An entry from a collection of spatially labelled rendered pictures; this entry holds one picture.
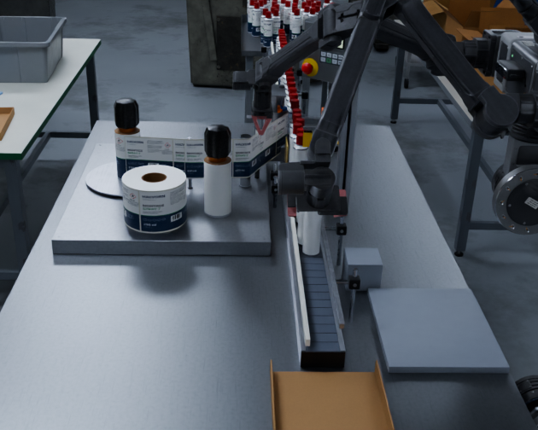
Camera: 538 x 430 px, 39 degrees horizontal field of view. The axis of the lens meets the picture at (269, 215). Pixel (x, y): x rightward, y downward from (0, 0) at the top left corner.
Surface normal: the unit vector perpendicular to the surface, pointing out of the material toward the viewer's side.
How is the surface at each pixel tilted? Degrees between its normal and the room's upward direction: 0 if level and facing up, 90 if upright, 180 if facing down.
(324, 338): 0
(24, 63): 95
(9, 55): 95
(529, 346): 0
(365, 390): 0
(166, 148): 90
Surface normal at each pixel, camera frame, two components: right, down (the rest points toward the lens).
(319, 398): 0.03, -0.89
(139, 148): -0.08, 0.44
